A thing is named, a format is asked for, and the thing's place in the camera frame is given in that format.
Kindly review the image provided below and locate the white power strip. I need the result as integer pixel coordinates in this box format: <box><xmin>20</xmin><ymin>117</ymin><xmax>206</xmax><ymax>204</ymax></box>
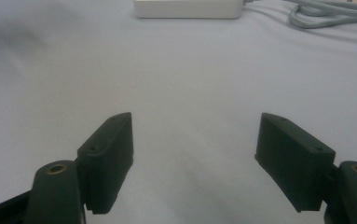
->
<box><xmin>132</xmin><ymin>0</ymin><xmax>244</xmax><ymax>20</ymax></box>

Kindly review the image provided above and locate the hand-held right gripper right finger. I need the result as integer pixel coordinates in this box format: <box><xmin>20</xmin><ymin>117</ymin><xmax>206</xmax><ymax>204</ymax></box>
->
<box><xmin>254</xmin><ymin>112</ymin><xmax>357</xmax><ymax>224</ymax></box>

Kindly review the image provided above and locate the grey cable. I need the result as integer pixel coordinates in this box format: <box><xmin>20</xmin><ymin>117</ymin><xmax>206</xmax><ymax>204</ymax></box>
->
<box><xmin>242</xmin><ymin>0</ymin><xmax>357</xmax><ymax>30</ymax></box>

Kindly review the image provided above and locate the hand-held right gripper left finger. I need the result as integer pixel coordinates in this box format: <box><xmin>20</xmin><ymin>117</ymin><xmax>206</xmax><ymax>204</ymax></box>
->
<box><xmin>23</xmin><ymin>112</ymin><xmax>134</xmax><ymax>224</ymax></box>

